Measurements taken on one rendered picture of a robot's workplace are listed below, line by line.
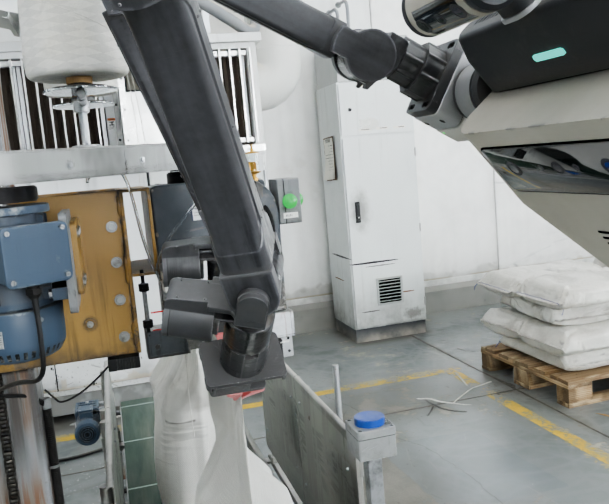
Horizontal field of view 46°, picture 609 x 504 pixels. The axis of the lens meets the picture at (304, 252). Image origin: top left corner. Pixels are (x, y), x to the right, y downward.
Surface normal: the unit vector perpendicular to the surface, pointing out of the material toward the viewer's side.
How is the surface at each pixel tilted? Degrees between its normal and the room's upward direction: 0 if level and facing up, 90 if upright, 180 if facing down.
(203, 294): 35
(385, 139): 90
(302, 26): 100
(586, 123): 130
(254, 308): 123
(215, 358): 45
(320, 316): 90
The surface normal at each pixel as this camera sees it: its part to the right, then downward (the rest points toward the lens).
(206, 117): 0.00, 0.65
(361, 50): 0.20, 0.26
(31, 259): 0.65, 0.04
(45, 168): 0.81, 0.00
